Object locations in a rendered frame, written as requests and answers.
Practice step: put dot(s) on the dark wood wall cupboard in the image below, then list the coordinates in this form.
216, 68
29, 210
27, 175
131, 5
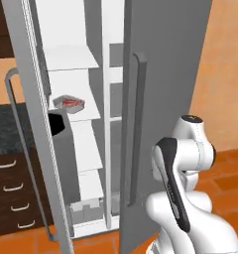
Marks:
0, 29

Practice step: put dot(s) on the white freezer rack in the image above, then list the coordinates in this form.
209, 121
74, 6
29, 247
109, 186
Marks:
69, 58
88, 152
88, 114
90, 187

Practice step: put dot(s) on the grey open freezer door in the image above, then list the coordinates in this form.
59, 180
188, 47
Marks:
28, 99

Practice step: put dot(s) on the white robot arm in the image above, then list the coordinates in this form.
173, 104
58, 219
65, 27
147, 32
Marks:
197, 215

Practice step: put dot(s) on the dark wood drawer cabinet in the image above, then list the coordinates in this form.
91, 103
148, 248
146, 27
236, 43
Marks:
12, 198

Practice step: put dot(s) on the white meat container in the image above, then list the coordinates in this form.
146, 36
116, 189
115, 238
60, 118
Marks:
68, 104

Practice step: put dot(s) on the white freezer interior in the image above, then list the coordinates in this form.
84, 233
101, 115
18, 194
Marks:
94, 33

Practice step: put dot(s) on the red steak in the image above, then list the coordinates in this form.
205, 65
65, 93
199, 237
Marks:
69, 101

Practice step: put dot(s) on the grey closed fridge door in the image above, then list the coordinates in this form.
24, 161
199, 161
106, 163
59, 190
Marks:
170, 66

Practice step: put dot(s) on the grey door dispenser housing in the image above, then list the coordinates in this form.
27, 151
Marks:
66, 158

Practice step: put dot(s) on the clear freezer drawer bin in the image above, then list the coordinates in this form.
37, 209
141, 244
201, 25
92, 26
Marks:
86, 210

